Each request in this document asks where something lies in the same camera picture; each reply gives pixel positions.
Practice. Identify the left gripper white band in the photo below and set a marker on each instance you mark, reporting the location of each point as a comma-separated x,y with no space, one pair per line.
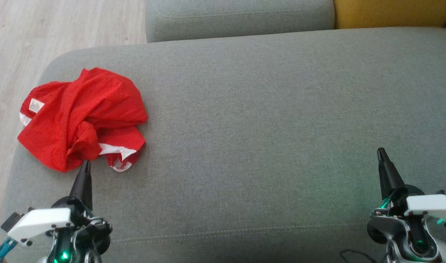
40,223

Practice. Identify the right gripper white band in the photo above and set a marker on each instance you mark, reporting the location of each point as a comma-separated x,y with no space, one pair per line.
431,206

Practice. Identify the red basketball jersey white sleeves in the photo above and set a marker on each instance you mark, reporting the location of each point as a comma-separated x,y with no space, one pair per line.
98,91

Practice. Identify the grey sofa seat cushion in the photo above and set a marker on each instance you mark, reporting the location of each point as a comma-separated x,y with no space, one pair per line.
267,109

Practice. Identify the yellow pillow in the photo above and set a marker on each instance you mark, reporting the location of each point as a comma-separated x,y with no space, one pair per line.
391,12

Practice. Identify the grey sofa back cushion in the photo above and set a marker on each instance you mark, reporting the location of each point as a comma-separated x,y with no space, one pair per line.
237,18

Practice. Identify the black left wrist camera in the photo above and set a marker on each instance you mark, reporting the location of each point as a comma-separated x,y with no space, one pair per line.
11,222

